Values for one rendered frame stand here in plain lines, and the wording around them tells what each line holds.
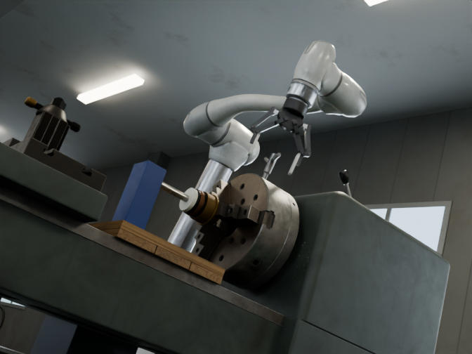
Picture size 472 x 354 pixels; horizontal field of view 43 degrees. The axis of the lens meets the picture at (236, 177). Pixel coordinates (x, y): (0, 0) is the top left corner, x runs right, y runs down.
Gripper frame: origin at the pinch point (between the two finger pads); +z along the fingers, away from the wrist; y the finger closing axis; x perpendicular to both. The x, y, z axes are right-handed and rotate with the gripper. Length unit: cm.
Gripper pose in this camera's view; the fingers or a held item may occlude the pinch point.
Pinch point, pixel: (270, 161)
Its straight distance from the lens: 181.9
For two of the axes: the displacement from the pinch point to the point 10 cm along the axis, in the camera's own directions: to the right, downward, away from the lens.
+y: -9.0, -4.3, -0.5
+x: 1.2, -1.3, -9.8
